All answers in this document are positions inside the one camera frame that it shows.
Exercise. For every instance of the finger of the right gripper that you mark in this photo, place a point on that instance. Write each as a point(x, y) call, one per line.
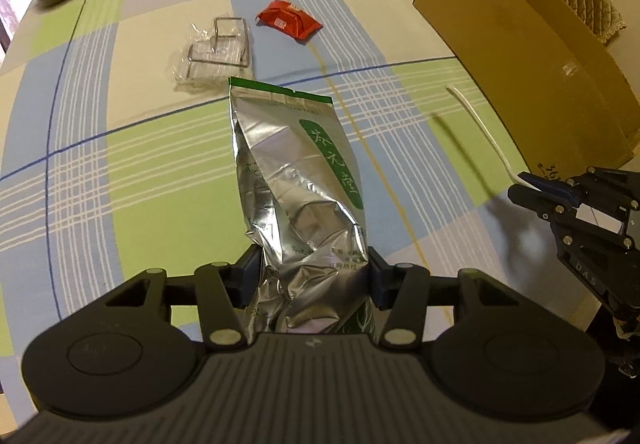
point(556, 188)
point(547, 207)

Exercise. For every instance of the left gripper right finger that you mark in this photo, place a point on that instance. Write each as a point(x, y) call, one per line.
point(401, 290)

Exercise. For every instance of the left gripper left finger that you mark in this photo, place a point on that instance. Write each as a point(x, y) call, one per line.
point(222, 289)

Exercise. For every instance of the silver green tea bag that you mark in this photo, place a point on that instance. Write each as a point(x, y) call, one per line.
point(299, 187)

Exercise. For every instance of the beige plastic spoon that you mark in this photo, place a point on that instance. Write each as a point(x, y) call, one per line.
point(470, 110)

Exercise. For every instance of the large cardboard box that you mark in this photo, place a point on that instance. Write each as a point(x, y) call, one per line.
point(554, 86)

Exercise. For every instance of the checkered tablecloth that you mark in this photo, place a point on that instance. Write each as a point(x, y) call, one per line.
point(108, 168)

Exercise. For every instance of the clear bag with metal hook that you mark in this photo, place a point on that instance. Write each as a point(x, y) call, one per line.
point(213, 56)

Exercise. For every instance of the red snack packet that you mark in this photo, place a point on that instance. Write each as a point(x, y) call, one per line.
point(289, 19)

